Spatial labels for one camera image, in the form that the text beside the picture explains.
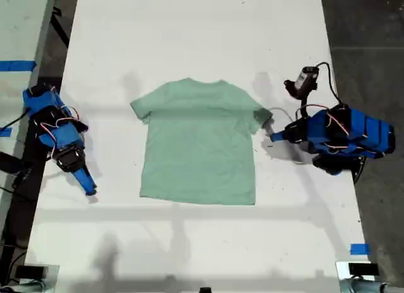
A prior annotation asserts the pale green T-shirt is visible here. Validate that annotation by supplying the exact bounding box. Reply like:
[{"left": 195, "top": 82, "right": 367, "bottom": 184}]
[{"left": 130, "top": 78, "right": 274, "bottom": 206}]

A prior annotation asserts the small black box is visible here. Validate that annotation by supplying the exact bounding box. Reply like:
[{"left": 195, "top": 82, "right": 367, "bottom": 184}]
[
  {"left": 15, "top": 265, "right": 47, "bottom": 278},
  {"left": 348, "top": 263, "right": 379, "bottom": 277}
]

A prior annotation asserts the long blue tape strip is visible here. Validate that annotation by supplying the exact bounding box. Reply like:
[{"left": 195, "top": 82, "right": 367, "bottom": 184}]
[{"left": 0, "top": 61, "right": 37, "bottom": 72}]

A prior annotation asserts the blue tape square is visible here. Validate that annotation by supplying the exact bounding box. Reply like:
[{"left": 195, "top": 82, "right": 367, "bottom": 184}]
[{"left": 350, "top": 243, "right": 370, "bottom": 255}]

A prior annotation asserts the white side table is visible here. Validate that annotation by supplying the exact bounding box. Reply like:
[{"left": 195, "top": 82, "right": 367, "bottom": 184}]
[{"left": 0, "top": 0, "right": 59, "bottom": 230}]

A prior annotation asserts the silver metal plate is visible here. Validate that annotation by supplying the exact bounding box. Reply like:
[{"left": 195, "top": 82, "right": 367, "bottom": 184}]
[{"left": 335, "top": 260, "right": 376, "bottom": 293}]

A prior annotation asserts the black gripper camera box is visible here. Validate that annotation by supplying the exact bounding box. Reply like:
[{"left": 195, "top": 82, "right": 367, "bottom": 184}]
[{"left": 283, "top": 65, "right": 319, "bottom": 100}]

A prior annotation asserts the black camera cable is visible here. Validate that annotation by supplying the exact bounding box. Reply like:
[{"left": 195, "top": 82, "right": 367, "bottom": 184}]
[{"left": 315, "top": 62, "right": 344, "bottom": 105}]

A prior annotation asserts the thin black floor cable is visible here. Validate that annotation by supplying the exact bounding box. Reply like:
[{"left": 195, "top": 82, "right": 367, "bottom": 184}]
[{"left": 0, "top": 186, "right": 34, "bottom": 202}]

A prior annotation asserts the black base cable loop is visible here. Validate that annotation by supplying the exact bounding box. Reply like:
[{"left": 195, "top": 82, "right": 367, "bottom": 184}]
[{"left": 352, "top": 155, "right": 369, "bottom": 184}]

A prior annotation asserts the black strap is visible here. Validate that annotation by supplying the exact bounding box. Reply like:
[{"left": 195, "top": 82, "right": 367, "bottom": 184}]
[{"left": 50, "top": 5, "right": 71, "bottom": 49}]

